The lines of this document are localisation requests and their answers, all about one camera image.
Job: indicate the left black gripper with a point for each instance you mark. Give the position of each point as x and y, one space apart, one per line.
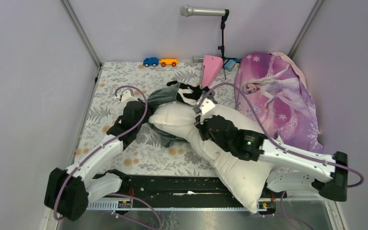
148 115

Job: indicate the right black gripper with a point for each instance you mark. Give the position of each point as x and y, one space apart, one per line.
201 125

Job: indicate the grey plush pillowcase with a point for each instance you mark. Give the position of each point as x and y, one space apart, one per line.
173 117

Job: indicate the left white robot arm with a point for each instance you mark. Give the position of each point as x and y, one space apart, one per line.
69 191

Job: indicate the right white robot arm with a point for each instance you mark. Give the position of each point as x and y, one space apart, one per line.
325 174

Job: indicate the floral table cloth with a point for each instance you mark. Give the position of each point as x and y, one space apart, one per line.
146 155

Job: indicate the blue toy car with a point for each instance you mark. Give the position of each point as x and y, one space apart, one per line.
152 61

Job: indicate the orange toy car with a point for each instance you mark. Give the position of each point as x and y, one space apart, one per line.
168 62

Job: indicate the light blue small box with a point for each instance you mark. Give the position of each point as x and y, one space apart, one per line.
229 65

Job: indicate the pink wedge block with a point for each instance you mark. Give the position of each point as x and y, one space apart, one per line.
211 68

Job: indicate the purple princess print blanket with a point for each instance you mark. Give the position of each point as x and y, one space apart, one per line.
276 93

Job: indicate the silver microphone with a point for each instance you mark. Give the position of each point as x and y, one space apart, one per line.
188 11

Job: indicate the black microphone stand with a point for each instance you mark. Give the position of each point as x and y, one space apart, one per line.
221 47

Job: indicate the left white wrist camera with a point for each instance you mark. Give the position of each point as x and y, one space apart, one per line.
126 96

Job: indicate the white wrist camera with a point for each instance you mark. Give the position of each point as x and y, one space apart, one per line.
126 96
204 109

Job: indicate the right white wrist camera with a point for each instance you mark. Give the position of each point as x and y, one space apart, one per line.
204 109

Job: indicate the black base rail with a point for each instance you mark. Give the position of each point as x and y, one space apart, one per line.
169 193

